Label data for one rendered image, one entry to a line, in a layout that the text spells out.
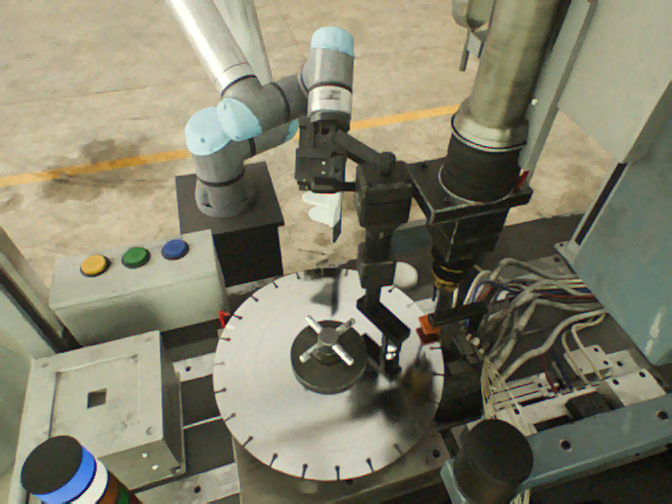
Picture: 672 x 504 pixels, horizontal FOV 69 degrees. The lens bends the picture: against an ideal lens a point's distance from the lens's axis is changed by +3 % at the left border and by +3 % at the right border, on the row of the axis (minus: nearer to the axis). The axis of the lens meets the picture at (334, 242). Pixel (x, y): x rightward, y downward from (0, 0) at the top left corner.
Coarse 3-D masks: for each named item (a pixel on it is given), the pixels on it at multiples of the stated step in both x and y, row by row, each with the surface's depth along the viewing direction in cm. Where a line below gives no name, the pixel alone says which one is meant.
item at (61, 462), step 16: (48, 448) 40; (64, 448) 40; (80, 448) 40; (32, 464) 39; (48, 464) 39; (64, 464) 39; (80, 464) 39; (32, 480) 38; (48, 480) 38; (64, 480) 38; (80, 480) 40; (48, 496) 38; (64, 496) 39
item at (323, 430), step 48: (288, 288) 77; (336, 288) 77; (384, 288) 77; (240, 336) 71; (288, 336) 71; (432, 336) 71; (240, 384) 66; (288, 384) 66; (384, 384) 66; (432, 384) 66; (240, 432) 62; (288, 432) 62; (336, 432) 61; (384, 432) 62
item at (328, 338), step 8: (312, 320) 67; (352, 320) 67; (320, 328) 66; (328, 328) 66; (344, 328) 66; (320, 336) 65; (328, 336) 65; (336, 336) 65; (320, 344) 64; (328, 344) 64; (336, 344) 64; (312, 352) 64; (328, 352) 65; (336, 352) 64; (344, 352) 64; (304, 360) 63; (344, 360) 63; (352, 360) 63
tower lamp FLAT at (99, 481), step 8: (96, 464) 42; (96, 472) 42; (104, 472) 44; (96, 480) 42; (104, 480) 44; (88, 488) 41; (96, 488) 42; (104, 488) 44; (80, 496) 41; (88, 496) 42; (96, 496) 43
